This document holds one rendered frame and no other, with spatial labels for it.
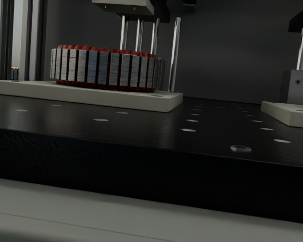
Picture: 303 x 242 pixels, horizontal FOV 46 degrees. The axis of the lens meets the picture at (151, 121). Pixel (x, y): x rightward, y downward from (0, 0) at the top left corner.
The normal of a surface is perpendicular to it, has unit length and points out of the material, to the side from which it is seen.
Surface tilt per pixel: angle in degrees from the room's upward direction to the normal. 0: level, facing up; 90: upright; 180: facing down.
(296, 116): 90
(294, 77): 90
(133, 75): 90
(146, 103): 90
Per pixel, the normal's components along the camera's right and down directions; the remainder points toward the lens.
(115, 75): 0.25, 0.14
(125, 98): -0.16, 0.11
